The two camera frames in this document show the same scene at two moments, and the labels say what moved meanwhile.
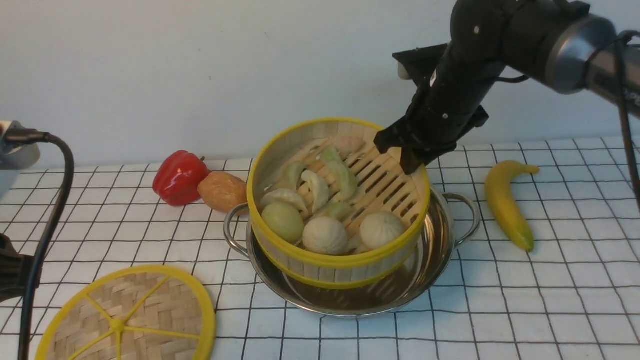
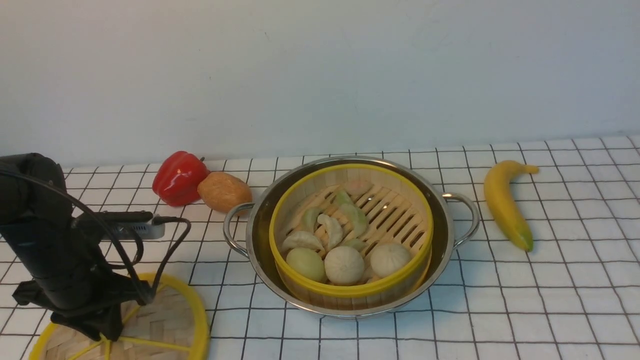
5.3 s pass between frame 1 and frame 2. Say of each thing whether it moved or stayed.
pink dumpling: moved
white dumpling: moved
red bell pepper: stayed
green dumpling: moved
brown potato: stayed
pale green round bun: moved
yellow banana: stayed
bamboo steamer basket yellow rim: moved
